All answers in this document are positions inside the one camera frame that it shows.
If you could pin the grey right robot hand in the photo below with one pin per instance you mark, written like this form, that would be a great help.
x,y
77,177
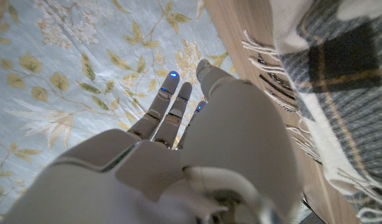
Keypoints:
x,y
147,174

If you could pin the beige plaid fringed scarf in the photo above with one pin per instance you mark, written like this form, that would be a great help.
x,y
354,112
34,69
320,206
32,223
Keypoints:
x,y
349,93

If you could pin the floral printed backdrop cloth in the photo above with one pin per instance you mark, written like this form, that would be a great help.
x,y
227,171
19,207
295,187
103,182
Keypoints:
x,y
69,62

